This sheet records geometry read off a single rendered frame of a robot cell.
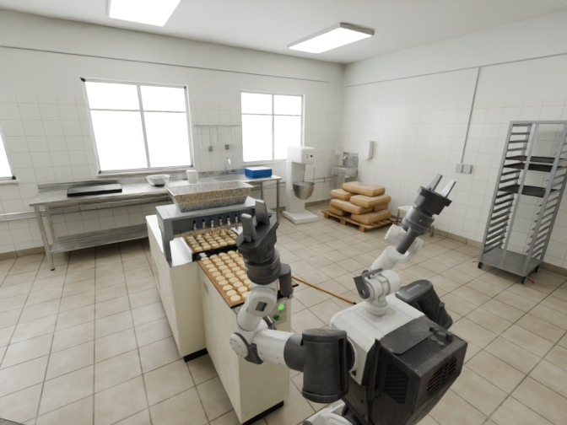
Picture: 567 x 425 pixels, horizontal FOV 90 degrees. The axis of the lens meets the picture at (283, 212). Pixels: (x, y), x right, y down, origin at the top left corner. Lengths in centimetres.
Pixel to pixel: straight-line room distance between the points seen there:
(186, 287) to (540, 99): 449
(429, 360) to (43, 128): 483
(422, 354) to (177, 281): 166
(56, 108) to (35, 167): 83
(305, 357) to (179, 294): 152
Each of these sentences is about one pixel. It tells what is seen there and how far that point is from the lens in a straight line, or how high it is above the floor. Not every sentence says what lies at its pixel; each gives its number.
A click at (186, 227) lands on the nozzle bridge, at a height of 107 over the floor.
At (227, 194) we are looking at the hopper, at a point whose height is 128.
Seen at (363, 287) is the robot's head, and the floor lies 133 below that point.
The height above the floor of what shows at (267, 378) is 33.
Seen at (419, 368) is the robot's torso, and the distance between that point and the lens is 79.
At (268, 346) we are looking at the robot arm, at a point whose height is 116.
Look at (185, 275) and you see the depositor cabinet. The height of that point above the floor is 75.
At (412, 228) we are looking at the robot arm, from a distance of 109.
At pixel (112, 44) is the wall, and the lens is 505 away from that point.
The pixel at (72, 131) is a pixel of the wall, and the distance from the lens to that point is 494.
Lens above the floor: 175
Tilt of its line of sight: 17 degrees down
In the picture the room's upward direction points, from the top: straight up
